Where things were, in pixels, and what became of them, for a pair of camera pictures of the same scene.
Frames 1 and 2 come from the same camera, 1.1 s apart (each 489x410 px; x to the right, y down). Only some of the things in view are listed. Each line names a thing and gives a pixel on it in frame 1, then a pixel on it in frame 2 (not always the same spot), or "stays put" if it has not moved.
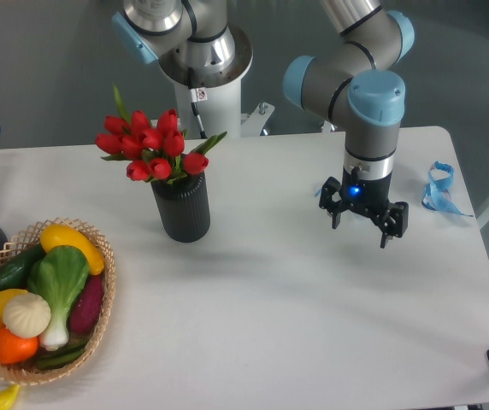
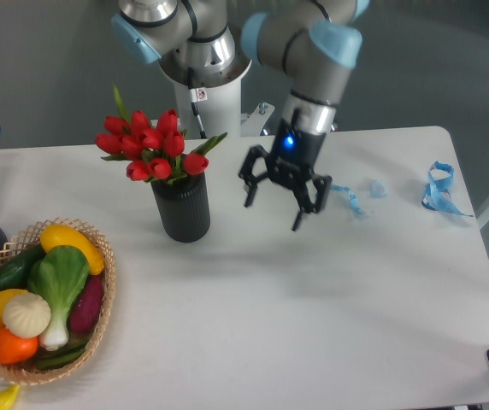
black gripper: x=369 y=196 to x=293 y=156
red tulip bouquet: x=153 y=150 stays put
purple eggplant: x=87 y=307 stays put
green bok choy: x=59 y=275 stays put
